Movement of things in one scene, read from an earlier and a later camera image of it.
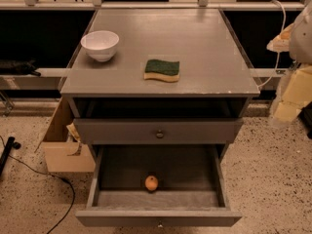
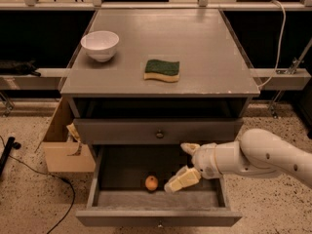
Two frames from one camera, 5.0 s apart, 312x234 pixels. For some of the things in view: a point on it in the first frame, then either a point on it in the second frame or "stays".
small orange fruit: x=151 y=182 stays
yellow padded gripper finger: x=281 y=43 → x=189 y=147
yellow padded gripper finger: x=297 y=95 → x=185 y=177
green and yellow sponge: x=162 y=70 stays
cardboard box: x=64 y=151 stays
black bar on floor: x=8 y=148 stays
